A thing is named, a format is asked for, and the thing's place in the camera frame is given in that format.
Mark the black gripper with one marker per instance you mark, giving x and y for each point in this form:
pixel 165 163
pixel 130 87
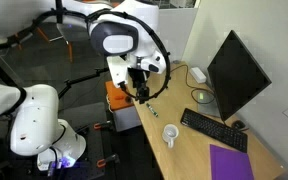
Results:
pixel 139 77

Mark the green marker pen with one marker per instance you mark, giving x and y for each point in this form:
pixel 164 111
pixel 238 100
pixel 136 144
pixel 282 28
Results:
pixel 152 110

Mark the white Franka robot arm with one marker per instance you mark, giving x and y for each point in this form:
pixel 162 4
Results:
pixel 37 116

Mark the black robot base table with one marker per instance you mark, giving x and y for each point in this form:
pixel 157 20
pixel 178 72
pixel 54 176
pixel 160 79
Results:
pixel 94 150

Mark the white mug cup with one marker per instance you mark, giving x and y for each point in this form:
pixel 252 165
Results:
pixel 170 133

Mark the white cabinet with orange top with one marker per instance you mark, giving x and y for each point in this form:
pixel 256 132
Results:
pixel 127 116

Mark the white power adapter box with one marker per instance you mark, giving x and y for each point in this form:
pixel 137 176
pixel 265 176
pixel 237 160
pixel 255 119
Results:
pixel 197 74

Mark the black computer keyboard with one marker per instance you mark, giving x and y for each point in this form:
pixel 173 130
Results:
pixel 214 129

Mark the chair with orange legs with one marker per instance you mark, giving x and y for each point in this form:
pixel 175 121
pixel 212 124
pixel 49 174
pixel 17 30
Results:
pixel 70 50

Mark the black monitor with silver stand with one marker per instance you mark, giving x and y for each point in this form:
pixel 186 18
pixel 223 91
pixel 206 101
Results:
pixel 237 76

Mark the black computer mouse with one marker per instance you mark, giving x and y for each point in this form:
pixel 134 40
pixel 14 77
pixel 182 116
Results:
pixel 238 124

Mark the purple folder sheet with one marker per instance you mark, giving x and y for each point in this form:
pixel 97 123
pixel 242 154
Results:
pixel 230 163

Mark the black articulated camera holder arm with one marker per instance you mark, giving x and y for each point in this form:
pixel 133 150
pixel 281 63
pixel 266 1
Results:
pixel 80 79

